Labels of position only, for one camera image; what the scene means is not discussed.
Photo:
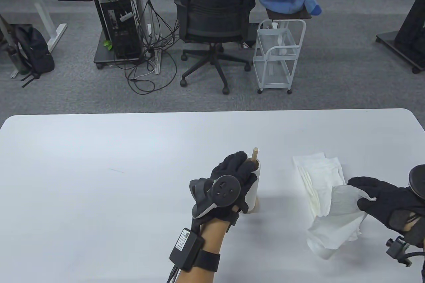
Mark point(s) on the person's left forearm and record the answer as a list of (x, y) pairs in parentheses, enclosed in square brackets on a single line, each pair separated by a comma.
[(209, 233)]

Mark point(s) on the white floor power strip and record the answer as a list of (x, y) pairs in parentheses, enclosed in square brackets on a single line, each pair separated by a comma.
[(157, 64)]

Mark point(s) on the black computer tower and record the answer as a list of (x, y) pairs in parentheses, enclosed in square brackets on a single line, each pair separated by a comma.
[(123, 31)]

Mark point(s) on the white paper towel roll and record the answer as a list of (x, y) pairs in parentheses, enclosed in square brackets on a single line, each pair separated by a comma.
[(254, 193)]

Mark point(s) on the green leaves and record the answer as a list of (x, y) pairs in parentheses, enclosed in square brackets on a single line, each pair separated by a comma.
[(108, 44)]

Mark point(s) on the wooden paper towel holder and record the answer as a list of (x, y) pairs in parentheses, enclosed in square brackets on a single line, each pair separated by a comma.
[(255, 154)]

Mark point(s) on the dark water bottle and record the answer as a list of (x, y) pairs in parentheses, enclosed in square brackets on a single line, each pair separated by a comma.
[(15, 60)]

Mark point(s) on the black wrist sensor box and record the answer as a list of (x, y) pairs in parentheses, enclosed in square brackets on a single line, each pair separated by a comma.
[(186, 249)]

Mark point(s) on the black backpack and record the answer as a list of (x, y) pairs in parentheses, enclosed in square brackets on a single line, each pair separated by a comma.
[(33, 50)]

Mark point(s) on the black and white hand controller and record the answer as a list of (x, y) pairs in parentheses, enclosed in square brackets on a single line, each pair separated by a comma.
[(225, 190), (418, 180)]

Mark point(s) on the black floor stand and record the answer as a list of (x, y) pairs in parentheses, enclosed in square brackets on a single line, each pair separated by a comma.
[(411, 31)]

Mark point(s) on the person's left hand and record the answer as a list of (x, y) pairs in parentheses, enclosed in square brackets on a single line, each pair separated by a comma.
[(235, 163)]

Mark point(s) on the brown stool top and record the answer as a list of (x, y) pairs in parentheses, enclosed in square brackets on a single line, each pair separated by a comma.
[(298, 16)]

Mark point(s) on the person's right hand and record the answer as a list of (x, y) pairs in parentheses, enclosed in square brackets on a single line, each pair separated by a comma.
[(385, 203)]

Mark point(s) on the white desk with foot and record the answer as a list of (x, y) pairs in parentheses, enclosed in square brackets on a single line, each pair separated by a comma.
[(40, 7)]

